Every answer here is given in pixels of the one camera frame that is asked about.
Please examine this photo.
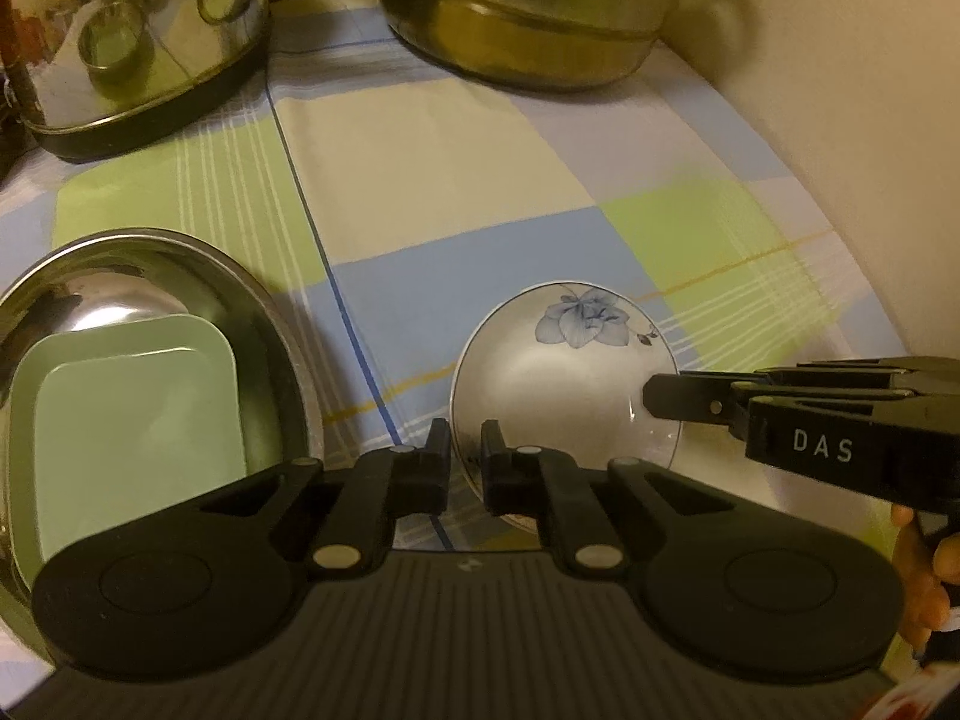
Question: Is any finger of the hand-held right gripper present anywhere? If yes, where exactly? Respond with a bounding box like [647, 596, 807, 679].
[643, 371, 755, 428]
[754, 356, 960, 392]

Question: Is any green square plate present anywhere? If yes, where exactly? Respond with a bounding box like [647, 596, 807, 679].
[4, 313, 249, 578]

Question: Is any large stainless steel pot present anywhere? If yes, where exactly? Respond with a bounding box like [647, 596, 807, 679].
[375, 0, 758, 91]

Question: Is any person's right hand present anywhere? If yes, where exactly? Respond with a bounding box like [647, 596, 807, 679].
[891, 506, 960, 652]

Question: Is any round stainless steel plate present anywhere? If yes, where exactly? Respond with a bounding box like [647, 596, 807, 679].
[0, 227, 326, 672]

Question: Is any stainless steel kettle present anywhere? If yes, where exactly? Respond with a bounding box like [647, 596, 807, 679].
[0, 0, 272, 164]

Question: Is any white floral bowl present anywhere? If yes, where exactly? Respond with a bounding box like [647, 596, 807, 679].
[450, 282, 683, 533]

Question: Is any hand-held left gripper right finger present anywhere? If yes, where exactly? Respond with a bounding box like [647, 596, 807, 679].
[480, 420, 743, 580]

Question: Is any checked tablecloth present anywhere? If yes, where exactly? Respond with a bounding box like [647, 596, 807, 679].
[0, 0, 912, 691]

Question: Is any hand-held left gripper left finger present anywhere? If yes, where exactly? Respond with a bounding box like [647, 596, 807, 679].
[199, 418, 453, 586]

